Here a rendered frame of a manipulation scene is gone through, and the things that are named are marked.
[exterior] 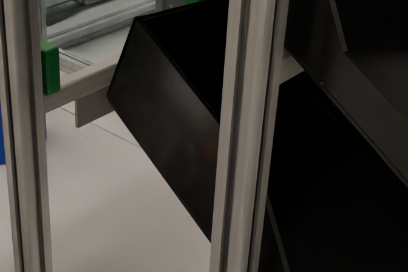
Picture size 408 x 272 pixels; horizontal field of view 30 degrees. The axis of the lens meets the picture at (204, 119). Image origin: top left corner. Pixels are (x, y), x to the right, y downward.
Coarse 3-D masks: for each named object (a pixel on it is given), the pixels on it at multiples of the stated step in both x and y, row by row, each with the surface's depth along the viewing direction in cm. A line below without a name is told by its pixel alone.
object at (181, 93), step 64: (128, 64) 46; (192, 64) 53; (128, 128) 48; (192, 128) 43; (320, 128) 53; (192, 192) 45; (320, 192) 50; (384, 192) 51; (320, 256) 47; (384, 256) 49
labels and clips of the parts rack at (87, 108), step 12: (192, 0) 58; (48, 48) 47; (48, 60) 47; (48, 72) 48; (48, 84) 48; (60, 84) 49; (84, 96) 53; (96, 96) 54; (84, 108) 54; (96, 108) 55; (108, 108) 56; (84, 120) 54
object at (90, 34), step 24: (48, 0) 150; (72, 0) 145; (96, 0) 141; (120, 0) 137; (144, 0) 133; (168, 0) 129; (48, 24) 153; (72, 24) 148; (96, 24) 144; (120, 24) 139; (72, 48) 151; (96, 48) 146; (120, 48) 142
